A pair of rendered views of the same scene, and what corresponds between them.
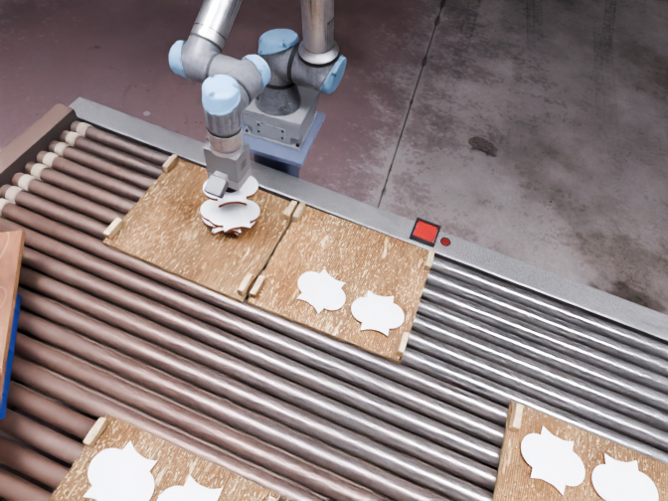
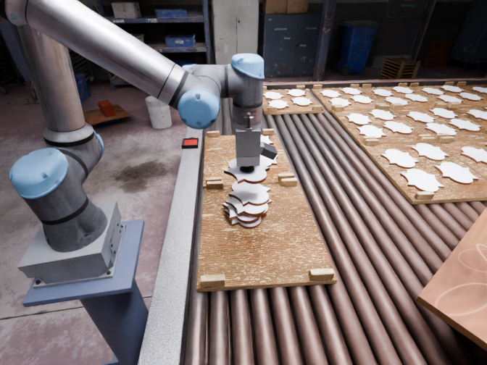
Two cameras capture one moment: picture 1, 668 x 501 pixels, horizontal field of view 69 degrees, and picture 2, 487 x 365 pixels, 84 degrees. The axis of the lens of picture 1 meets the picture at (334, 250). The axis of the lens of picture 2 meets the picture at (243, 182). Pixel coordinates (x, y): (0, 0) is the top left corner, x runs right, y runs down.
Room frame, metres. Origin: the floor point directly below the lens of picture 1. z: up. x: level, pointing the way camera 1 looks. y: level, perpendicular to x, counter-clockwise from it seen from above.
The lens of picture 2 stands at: (0.99, 0.92, 1.53)
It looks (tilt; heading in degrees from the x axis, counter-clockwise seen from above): 36 degrees down; 253
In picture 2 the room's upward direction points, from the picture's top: straight up
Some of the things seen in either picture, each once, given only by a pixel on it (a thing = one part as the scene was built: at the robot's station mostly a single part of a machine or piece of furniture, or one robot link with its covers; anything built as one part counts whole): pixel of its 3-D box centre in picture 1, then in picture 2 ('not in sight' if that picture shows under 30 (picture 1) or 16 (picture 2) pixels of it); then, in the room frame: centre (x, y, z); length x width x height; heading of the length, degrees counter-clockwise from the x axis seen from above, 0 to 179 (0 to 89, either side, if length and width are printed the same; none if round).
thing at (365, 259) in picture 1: (346, 276); (245, 157); (0.68, -0.04, 0.93); 0.41 x 0.35 x 0.02; 78
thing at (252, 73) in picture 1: (240, 79); (204, 84); (0.88, 0.27, 1.34); 0.11 x 0.11 x 0.08; 74
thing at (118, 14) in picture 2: not in sight; (127, 10); (1.24, -4.76, 1.20); 0.36 x 0.28 x 0.22; 160
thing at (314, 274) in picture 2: (113, 229); (321, 274); (0.68, 0.59, 0.95); 0.06 x 0.02 x 0.03; 166
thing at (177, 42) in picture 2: not in sight; (180, 40); (0.43, -4.64, 0.72); 0.50 x 0.38 x 0.16; 165
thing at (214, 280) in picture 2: (170, 163); (212, 280); (0.94, 0.52, 0.95); 0.06 x 0.02 x 0.03; 166
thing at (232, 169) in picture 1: (222, 165); (255, 140); (0.76, 0.29, 1.19); 0.12 x 0.09 x 0.16; 166
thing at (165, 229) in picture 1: (206, 224); (258, 226); (0.77, 0.36, 0.93); 0.41 x 0.35 x 0.02; 76
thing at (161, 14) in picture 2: not in sight; (170, 13); (0.55, -4.61, 1.14); 0.50 x 0.38 x 0.11; 1
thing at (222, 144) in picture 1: (224, 134); (247, 112); (0.78, 0.29, 1.27); 0.08 x 0.08 x 0.05
